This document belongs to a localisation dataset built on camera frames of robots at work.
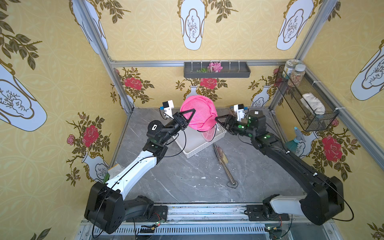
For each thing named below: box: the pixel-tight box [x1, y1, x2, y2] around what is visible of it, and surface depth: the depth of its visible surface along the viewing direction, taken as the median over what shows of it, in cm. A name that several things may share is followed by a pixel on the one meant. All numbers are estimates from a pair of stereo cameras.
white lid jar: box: [282, 59, 302, 79], surface depth 88 cm
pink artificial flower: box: [207, 62, 223, 73], surface depth 90 cm
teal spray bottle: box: [285, 126, 306, 153], surface depth 82 cm
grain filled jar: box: [287, 64, 306, 88], surface depth 82 cm
